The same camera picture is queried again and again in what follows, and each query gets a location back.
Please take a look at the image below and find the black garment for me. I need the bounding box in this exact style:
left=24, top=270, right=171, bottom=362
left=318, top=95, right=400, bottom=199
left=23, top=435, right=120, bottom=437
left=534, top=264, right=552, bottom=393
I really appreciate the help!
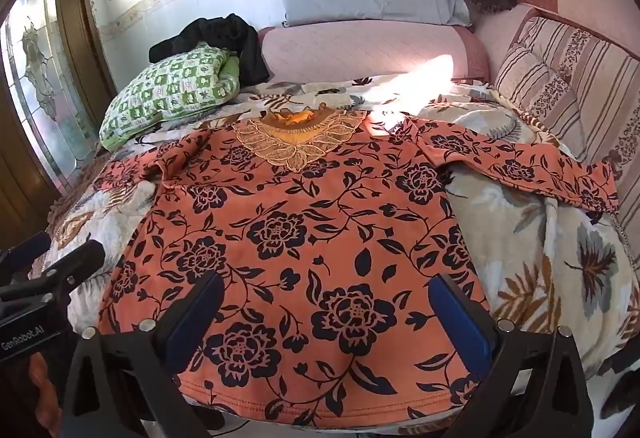
left=149, top=14, right=271, bottom=86

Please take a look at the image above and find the orange floral shirt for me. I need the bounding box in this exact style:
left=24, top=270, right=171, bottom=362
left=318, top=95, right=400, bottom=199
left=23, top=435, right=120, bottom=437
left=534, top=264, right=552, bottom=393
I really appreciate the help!
left=97, top=104, right=621, bottom=429

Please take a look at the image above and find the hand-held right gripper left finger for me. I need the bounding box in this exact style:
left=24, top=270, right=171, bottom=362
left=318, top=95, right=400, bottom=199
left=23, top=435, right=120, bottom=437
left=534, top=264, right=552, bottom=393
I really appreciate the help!
left=60, top=273, right=225, bottom=438

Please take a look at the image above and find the striped sofa cushion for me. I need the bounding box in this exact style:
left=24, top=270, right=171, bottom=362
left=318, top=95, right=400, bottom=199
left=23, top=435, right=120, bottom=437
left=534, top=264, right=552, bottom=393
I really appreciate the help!
left=515, top=15, right=640, bottom=269

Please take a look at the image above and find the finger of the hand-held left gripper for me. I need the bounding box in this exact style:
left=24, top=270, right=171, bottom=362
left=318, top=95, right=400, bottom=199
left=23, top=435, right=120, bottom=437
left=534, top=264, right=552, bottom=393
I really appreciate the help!
left=0, top=239, right=107, bottom=319
left=0, top=232, right=53, bottom=271

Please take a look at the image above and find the wooden door with glass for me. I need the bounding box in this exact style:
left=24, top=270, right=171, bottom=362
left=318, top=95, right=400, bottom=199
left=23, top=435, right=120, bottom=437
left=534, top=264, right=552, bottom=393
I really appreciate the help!
left=0, top=0, right=118, bottom=239

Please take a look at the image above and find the leaf print blanket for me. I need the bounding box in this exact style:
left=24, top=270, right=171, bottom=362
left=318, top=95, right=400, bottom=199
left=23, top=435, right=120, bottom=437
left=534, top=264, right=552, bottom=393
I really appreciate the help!
left=45, top=72, right=640, bottom=438

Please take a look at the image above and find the pink bolster cushion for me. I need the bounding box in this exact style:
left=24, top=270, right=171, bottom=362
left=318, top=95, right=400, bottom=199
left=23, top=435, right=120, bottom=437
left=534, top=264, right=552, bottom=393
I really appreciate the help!
left=257, top=22, right=491, bottom=83

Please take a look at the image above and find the striped brown pillow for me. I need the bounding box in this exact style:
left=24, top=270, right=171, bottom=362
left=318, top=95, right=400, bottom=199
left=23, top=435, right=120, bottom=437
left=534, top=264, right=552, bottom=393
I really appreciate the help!
left=492, top=42, right=588, bottom=159

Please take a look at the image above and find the green checked pillow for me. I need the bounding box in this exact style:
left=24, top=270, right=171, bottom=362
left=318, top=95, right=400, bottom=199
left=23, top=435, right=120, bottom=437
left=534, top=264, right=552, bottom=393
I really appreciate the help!
left=98, top=42, right=242, bottom=151

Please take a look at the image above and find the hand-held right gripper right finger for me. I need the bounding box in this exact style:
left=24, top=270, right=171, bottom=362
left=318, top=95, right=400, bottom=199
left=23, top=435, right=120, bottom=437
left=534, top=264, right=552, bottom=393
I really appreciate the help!
left=428, top=273, right=597, bottom=438

